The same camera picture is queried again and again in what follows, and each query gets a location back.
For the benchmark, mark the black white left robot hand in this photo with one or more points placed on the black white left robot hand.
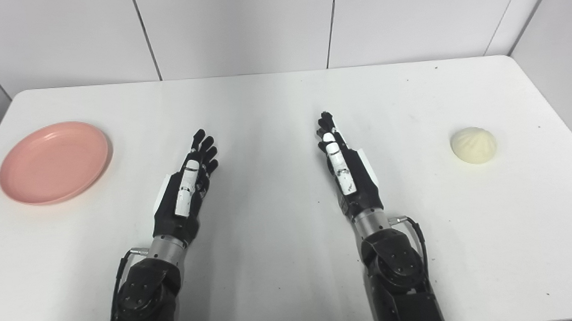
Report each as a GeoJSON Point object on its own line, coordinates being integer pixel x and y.
{"type": "Point", "coordinates": [180, 216]}

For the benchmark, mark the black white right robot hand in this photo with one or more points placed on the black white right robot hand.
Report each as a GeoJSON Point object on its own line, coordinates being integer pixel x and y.
{"type": "Point", "coordinates": [359, 186]}

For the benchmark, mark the pink round plate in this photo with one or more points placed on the pink round plate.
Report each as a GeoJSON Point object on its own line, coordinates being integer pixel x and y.
{"type": "Point", "coordinates": [52, 162]}

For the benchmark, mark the cream steamed bun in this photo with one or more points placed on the cream steamed bun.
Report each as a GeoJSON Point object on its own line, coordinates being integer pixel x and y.
{"type": "Point", "coordinates": [474, 145]}

